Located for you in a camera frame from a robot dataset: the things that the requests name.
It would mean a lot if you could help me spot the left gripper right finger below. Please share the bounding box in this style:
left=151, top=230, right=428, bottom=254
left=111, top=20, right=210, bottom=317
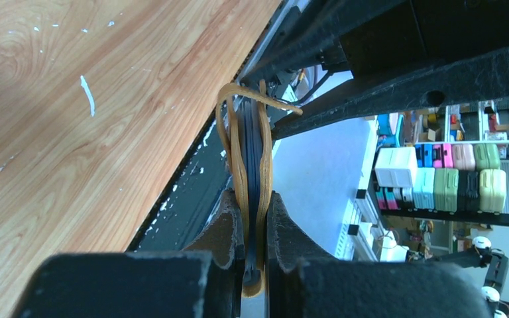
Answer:
left=265, top=193, right=493, bottom=317

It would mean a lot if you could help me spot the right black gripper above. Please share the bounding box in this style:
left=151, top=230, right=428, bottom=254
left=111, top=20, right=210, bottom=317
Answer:
left=272, top=1, right=509, bottom=140

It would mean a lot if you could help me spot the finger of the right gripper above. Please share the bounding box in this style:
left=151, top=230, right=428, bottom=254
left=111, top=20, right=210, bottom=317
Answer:
left=241, top=1, right=402, bottom=85

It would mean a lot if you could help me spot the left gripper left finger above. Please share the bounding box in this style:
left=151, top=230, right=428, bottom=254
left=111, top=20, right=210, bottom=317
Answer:
left=13, top=190, right=245, bottom=317

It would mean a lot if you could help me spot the yellow leather card holder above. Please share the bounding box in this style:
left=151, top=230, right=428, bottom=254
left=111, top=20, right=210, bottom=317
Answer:
left=215, top=80, right=303, bottom=298

